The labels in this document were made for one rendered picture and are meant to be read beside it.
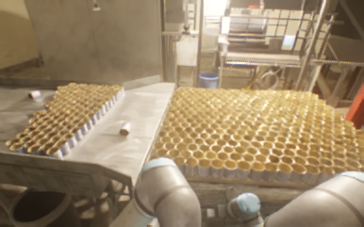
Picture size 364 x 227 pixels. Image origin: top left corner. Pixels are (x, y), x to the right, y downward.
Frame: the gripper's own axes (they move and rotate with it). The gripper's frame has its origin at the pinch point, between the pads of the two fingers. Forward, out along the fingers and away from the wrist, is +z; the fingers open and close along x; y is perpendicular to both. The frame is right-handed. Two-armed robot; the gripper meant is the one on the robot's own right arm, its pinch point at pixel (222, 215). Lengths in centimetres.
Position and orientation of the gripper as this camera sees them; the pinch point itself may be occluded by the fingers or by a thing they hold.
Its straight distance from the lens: 105.7
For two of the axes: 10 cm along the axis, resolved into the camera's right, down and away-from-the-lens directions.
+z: -1.8, 5.9, 7.9
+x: 9.8, 0.7, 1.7
